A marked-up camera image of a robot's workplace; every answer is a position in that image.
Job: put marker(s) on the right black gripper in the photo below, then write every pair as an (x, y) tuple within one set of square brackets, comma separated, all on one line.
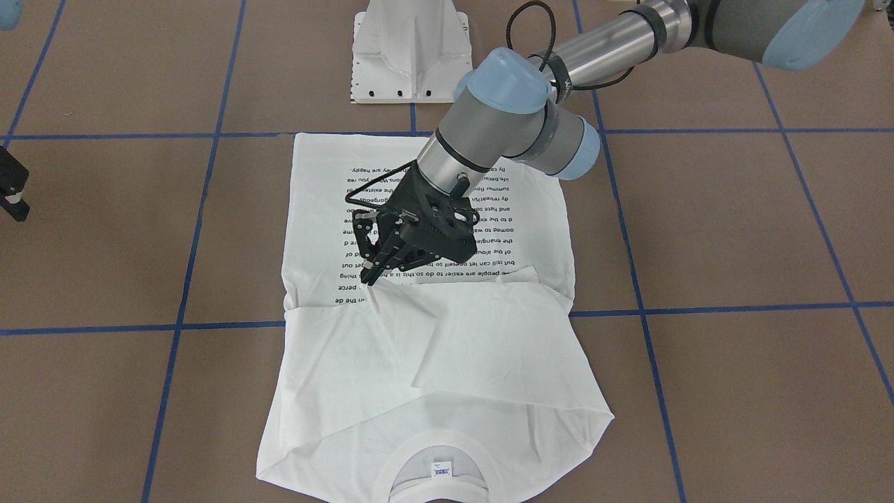
[(10, 175)]

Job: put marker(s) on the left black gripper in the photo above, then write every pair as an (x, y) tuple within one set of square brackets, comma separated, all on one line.
[(401, 204)]

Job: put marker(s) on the white long-sleeve printed shirt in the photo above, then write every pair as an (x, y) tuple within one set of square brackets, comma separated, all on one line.
[(461, 382)]

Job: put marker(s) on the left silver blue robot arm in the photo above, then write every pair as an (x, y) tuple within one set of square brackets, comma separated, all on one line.
[(510, 107)]

